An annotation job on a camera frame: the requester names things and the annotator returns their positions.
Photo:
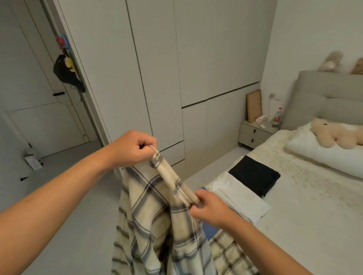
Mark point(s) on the person's right hand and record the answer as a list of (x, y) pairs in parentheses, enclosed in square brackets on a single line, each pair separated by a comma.
[(211, 209)]

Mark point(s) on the person's left hand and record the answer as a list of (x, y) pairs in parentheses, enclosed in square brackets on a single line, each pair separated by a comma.
[(129, 150)]

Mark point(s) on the person's left fingers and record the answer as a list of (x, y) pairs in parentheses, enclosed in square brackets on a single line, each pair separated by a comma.
[(147, 141)]

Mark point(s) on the person's right thumb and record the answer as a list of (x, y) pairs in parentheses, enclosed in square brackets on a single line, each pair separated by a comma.
[(200, 196)]

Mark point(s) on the cream plaid shirt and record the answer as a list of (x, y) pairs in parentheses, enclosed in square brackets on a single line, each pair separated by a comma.
[(161, 221)]

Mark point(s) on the person's right forearm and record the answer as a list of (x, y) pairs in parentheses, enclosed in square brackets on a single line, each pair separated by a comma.
[(263, 249)]

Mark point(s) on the person's left forearm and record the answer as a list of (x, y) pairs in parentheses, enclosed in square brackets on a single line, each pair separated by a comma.
[(48, 204)]

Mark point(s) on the folded blue garment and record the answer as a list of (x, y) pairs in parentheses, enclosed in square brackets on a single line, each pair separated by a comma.
[(209, 231)]

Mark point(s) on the folded white garment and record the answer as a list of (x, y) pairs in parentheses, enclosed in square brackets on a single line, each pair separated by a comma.
[(241, 199)]

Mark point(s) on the folded black garment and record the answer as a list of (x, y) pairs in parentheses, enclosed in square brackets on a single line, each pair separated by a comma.
[(255, 176)]

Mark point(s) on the white built-in wardrobe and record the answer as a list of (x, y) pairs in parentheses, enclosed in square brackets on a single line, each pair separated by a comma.
[(170, 79)]

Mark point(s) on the grey bedside table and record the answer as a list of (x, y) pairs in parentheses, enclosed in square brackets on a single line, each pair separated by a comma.
[(253, 135)]

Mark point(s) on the white remote control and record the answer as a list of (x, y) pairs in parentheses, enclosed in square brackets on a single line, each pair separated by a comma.
[(261, 124)]

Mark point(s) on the black cap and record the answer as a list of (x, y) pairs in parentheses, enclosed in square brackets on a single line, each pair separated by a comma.
[(66, 73)]

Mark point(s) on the bed with cream sheet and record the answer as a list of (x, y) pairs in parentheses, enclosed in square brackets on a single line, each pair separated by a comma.
[(306, 204)]

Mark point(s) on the clear plastic bottle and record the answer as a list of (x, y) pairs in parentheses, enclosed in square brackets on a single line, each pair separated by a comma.
[(277, 116)]

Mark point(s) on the white paper tag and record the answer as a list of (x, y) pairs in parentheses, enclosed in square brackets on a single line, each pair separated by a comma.
[(33, 161)]

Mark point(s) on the white door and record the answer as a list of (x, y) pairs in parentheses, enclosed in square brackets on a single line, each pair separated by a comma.
[(39, 85)]

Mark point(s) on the white pillow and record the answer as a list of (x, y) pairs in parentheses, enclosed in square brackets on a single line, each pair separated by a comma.
[(317, 153)]

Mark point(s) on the beige plush toy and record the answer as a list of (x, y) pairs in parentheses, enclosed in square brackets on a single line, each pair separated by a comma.
[(331, 133)]

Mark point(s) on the grey padded headboard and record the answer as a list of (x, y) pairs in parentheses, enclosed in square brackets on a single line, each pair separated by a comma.
[(326, 99)]

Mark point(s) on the pink plush toy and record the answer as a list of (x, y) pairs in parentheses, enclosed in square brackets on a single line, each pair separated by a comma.
[(330, 62)]

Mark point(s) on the brown plush toy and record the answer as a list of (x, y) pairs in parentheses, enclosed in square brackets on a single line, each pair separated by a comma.
[(358, 66)]

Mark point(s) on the red and blue wall hook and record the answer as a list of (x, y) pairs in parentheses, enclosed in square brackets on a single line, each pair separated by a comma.
[(62, 42)]

